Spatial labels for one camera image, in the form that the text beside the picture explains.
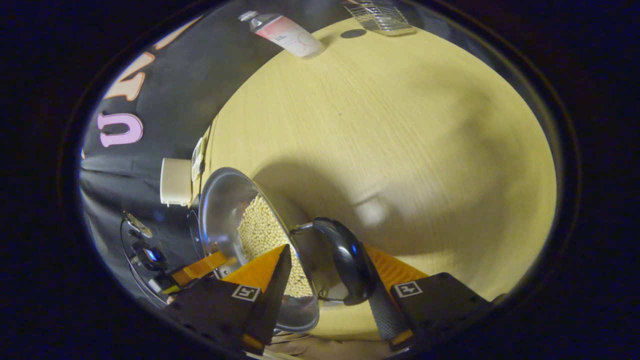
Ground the white toaster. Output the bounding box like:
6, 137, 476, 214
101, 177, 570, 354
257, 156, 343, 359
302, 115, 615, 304
159, 157, 194, 207

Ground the white divided dish of beans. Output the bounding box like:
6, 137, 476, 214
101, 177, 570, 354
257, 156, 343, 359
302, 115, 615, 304
191, 136, 207, 183

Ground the clear ribbed utensil holder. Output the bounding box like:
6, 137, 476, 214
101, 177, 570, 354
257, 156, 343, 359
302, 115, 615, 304
344, 0, 417, 37

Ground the heap of yellow soybeans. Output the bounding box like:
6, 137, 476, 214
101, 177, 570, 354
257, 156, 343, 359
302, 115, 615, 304
236, 195, 316, 299

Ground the black backdrop cloth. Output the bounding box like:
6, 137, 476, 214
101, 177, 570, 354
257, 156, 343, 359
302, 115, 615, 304
80, 0, 361, 301

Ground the clear bottle with pink label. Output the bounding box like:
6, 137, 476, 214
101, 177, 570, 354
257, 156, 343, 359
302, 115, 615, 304
238, 10, 326, 59

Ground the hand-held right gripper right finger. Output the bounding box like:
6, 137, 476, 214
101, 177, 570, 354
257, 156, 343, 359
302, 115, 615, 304
362, 243, 493, 353

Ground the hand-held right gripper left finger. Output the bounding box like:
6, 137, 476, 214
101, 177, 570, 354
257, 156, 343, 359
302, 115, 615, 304
162, 244, 293, 357

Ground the steel pot with black handles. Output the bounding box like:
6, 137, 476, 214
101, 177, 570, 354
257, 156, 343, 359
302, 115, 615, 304
198, 167, 378, 333

